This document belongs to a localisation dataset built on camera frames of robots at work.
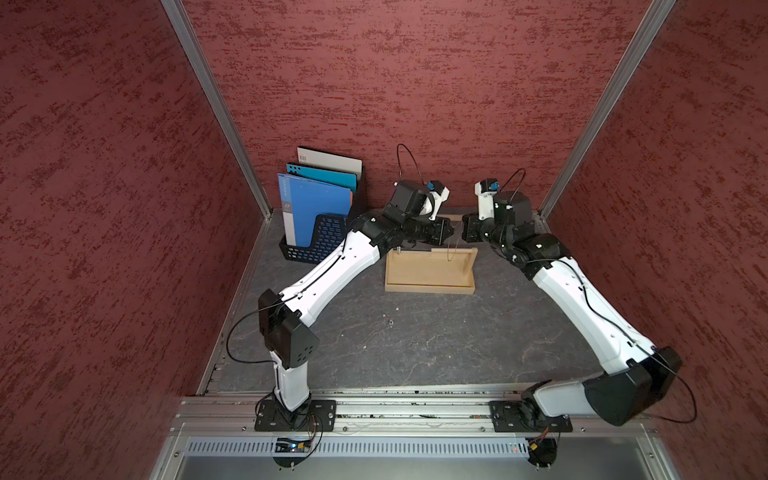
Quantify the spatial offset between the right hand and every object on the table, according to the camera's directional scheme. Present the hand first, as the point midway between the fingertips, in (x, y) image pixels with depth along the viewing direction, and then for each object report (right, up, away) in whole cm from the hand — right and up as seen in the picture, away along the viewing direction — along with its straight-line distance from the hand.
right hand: (463, 223), depth 76 cm
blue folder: (-46, +7, +12) cm, 48 cm away
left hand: (-4, -4, -4) cm, 7 cm away
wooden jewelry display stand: (-5, -16, +29) cm, 34 cm away
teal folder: (-41, +16, +16) cm, 47 cm away
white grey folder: (-40, +22, +22) cm, 51 cm away
